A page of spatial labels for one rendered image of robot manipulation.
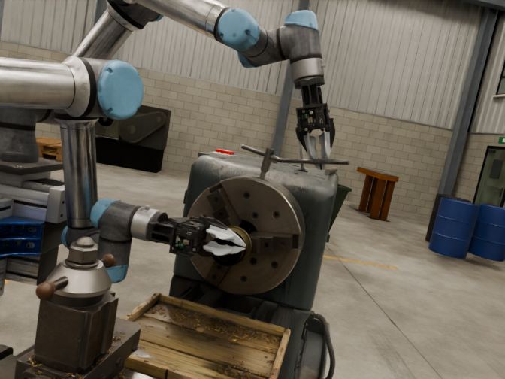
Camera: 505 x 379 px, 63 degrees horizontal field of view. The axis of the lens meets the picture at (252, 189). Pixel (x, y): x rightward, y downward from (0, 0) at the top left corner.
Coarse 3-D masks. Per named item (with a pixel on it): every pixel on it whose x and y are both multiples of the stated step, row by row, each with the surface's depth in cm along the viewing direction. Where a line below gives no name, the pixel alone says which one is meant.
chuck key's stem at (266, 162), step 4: (268, 148) 108; (268, 152) 108; (272, 152) 108; (264, 156) 109; (268, 156) 108; (264, 160) 109; (268, 160) 108; (264, 164) 109; (268, 164) 109; (260, 168) 110; (264, 168) 109; (268, 168) 109; (264, 172) 109; (260, 176) 110; (264, 176) 110
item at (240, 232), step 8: (240, 232) 98; (224, 240) 102; (248, 240) 99; (248, 248) 98; (216, 256) 95; (224, 256) 99; (232, 256) 100; (240, 256) 94; (224, 264) 95; (232, 264) 94
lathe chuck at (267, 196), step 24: (240, 192) 107; (264, 192) 106; (240, 216) 108; (264, 216) 106; (288, 216) 105; (240, 264) 109; (264, 264) 108; (288, 264) 106; (240, 288) 110; (264, 288) 108
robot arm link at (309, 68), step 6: (300, 60) 94; (306, 60) 93; (312, 60) 93; (318, 60) 94; (294, 66) 95; (300, 66) 94; (306, 66) 93; (312, 66) 93; (318, 66) 94; (324, 66) 96; (294, 72) 95; (300, 72) 94; (306, 72) 93; (312, 72) 93; (318, 72) 94; (294, 78) 96; (300, 78) 95; (306, 78) 94
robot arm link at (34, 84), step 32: (0, 64) 68; (32, 64) 72; (64, 64) 78; (96, 64) 80; (128, 64) 83; (0, 96) 68; (32, 96) 72; (64, 96) 76; (96, 96) 79; (128, 96) 84
